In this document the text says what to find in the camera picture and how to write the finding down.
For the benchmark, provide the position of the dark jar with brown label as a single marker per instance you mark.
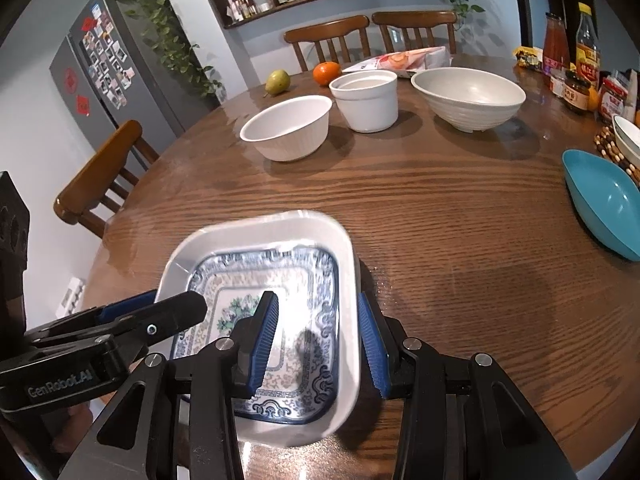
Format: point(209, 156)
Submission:
point(576, 95)

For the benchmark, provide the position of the yellow-capped vinegar bottle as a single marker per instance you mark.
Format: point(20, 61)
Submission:
point(587, 55)

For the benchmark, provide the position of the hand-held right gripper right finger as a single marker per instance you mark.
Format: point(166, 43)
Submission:
point(370, 345)

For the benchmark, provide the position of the small clear red-labelled jar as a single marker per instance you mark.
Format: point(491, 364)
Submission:
point(557, 82)

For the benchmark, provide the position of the red sauce bottle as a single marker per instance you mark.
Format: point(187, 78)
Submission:
point(556, 47)

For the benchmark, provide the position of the white thin-rimmed round bowl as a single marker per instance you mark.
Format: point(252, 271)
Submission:
point(290, 135)

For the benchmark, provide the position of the white snack bag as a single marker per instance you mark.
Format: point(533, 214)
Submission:
point(410, 60)

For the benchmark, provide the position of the green pear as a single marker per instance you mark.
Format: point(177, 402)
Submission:
point(277, 82)

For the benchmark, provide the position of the red-lidded chili jar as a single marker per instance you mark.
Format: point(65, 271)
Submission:
point(612, 102)

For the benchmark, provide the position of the yellow snack packet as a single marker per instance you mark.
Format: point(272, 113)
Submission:
point(529, 58)

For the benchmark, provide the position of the large ribbed white bowl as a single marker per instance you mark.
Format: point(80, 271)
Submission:
point(465, 95)

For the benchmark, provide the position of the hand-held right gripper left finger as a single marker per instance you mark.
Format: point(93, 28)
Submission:
point(265, 345)

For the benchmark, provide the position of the teal plate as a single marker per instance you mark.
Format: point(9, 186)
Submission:
point(600, 200)

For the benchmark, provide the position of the white floral print bowl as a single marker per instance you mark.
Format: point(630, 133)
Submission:
point(631, 142)

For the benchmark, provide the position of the wooden chair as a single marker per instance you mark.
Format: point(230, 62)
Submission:
point(100, 175)
point(325, 30)
point(415, 19)

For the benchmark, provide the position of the orange tangerine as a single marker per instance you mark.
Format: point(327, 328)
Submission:
point(327, 73)

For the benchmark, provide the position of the white cylindrical bowl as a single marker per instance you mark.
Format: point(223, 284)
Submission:
point(367, 110)

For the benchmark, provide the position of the wooden beaded trivet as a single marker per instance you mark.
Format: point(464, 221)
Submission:
point(607, 147)

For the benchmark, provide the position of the orange fruit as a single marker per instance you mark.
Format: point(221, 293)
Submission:
point(593, 100)

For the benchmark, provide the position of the grey refrigerator with magnets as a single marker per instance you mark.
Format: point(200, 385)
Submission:
point(140, 60)

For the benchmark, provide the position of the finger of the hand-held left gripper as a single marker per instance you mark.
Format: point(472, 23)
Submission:
point(125, 306)
point(170, 312)

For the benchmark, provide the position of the square blue patterned plate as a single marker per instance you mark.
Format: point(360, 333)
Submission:
point(310, 280)

